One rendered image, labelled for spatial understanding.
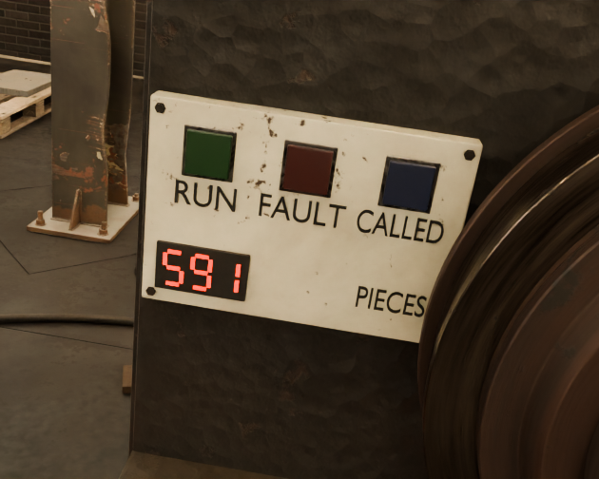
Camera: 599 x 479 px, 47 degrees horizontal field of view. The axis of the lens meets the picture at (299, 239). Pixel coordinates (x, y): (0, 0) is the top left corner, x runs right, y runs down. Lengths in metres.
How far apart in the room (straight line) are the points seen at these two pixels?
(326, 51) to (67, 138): 2.81
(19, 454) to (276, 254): 1.60
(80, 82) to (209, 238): 2.67
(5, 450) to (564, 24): 1.85
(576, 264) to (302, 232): 0.23
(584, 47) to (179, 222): 0.34
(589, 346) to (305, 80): 0.29
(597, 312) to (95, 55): 2.89
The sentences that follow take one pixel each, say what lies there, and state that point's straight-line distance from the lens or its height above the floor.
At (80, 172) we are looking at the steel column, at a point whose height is 0.28.
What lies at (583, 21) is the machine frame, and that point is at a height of 1.34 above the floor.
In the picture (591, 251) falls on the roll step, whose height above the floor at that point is 1.22.
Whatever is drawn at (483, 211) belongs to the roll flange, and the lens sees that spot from 0.50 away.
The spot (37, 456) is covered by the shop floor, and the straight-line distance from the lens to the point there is 2.10.
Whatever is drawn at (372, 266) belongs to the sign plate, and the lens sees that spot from 0.58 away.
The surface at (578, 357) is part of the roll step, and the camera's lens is 0.44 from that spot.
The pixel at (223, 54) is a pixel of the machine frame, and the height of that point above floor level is 1.28.
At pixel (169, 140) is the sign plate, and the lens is 0.57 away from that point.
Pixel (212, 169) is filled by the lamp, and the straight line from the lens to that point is 0.56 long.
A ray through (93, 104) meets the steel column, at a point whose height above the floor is 0.60.
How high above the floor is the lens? 1.36
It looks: 23 degrees down
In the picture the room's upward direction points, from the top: 8 degrees clockwise
